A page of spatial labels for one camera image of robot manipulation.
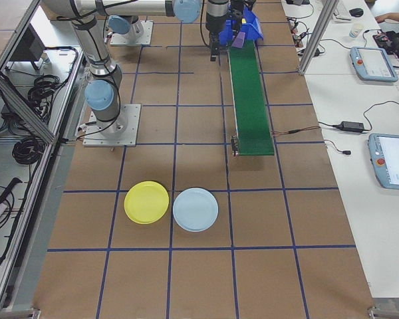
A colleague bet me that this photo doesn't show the purple foam block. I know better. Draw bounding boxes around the purple foam block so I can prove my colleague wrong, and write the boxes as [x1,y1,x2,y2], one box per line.
[231,32,247,49]

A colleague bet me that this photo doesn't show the light blue round plate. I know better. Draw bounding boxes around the light blue round plate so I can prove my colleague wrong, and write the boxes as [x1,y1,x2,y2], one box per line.
[172,187,219,233]

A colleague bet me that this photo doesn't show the yellow round plate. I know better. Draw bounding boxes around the yellow round plate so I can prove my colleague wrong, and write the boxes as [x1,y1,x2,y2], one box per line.
[124,180,170,225]

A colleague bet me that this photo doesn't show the blue plastic storage bin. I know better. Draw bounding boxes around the blue plastic storage bin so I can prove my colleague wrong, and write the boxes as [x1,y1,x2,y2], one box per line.
[219,8,265,47]

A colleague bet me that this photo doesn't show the green conveyor belt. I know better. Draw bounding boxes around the green conveyor belt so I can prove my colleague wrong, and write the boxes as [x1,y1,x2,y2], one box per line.
[227,39,275,159]

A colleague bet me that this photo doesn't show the white keyboard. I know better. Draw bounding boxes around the white keyboard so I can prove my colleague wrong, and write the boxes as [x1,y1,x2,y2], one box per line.
[334,0,352,21]

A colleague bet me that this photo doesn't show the light blue teach pendant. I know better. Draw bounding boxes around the light blue teach pendant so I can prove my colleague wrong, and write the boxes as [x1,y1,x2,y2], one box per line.
[349,46,399,83]
[368,132,399,191]

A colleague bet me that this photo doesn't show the black electronics board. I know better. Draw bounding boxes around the black electronics board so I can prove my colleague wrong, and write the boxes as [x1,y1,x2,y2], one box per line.
[374,30,395,47]

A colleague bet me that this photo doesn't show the black power adapter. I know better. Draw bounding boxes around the black power adapter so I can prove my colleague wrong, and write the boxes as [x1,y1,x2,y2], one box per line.
[338,121,366,132]

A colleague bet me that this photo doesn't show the black flat panel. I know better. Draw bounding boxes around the black flat panel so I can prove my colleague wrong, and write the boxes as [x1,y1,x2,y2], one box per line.
[7,23,47,71]

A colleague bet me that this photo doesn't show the aluminium profile bar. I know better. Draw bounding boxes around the aluminium profile bar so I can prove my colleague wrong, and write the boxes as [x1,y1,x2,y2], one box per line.
[0,307,41,319]
[367,305,399,319]

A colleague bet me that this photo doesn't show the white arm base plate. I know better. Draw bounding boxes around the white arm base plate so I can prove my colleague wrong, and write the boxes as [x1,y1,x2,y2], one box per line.
[109,20,154,47]
[82,104,142,148]

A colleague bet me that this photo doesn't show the aluminium profile post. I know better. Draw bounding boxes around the aluminium profile post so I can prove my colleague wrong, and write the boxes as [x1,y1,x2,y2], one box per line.
[298,0,340,76]

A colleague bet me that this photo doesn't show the thin red wire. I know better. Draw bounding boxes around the thin red wire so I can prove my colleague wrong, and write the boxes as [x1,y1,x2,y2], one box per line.
[271,126,321,136]

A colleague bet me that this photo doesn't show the black plug cable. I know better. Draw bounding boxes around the black plug cable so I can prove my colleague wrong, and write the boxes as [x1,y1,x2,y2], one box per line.
[324,141,352,156]

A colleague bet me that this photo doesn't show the black cable coil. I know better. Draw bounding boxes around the black cable coil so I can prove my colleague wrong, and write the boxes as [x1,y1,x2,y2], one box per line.
[12,136,43,165]
[26,74,69,112]

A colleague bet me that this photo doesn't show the V-shaped metal bar frame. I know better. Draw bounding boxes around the V-shaped metal bar frame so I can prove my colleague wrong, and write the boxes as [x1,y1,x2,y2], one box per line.
[0,0,87,310]

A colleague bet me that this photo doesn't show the black handle tool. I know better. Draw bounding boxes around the black handle tool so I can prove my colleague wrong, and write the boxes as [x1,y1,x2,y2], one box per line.
[0,177,23,205]

